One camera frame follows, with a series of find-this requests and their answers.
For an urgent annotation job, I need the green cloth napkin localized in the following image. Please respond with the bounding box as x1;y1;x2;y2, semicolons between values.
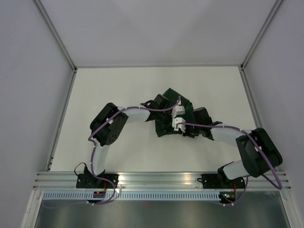
155;88;198;138

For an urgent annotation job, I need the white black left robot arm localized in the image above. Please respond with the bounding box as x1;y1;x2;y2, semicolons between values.
74;94;181;190

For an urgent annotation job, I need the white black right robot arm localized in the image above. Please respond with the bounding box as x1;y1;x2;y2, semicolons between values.
176;108;283;190

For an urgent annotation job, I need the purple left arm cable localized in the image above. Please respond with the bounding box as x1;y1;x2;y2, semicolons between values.
41;95;182;209

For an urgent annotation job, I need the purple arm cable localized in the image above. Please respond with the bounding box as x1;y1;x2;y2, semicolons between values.
175;122;283;207
41;95;182;209

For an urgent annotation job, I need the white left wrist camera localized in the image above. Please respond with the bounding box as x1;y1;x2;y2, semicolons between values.
171;105;185;118

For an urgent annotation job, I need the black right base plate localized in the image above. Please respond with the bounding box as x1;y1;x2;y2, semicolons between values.
197;173;245;190

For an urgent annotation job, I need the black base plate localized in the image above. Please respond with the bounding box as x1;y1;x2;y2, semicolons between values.
76;173;119;189
197;173;245;190

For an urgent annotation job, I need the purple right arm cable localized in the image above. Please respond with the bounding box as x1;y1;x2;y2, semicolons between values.
175;122;283;207

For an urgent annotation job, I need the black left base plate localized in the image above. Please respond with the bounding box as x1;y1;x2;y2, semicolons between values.
76;173;119;189

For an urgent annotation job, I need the white slotted cable duct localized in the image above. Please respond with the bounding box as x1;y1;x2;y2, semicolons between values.
42;190;220;201

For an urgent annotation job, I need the aluminium frame rail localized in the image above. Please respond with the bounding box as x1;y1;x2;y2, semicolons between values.
33;171;292;190

